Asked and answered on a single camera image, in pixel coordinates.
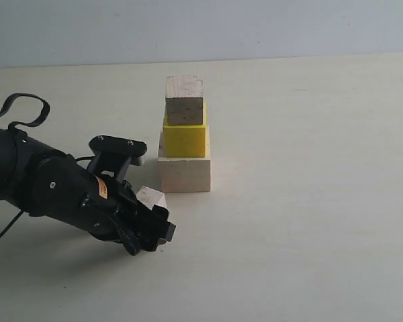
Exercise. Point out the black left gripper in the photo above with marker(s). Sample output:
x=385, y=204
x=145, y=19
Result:
x=104, y=207

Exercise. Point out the small wooden cube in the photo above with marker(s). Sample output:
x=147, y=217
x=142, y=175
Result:
x=151, y=197

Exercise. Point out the large pale wooden cube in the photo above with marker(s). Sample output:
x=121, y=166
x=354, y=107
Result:
x=185, y=175

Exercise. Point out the yellow cube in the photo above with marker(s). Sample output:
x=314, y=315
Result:
x=186, y=141

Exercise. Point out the medium wooden cube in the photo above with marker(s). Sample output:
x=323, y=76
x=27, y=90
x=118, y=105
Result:
x=184, y=100

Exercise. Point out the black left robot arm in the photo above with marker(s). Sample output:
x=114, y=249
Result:
x=18, y=153

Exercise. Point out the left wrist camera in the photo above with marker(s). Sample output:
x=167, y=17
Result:
x=115, y=155

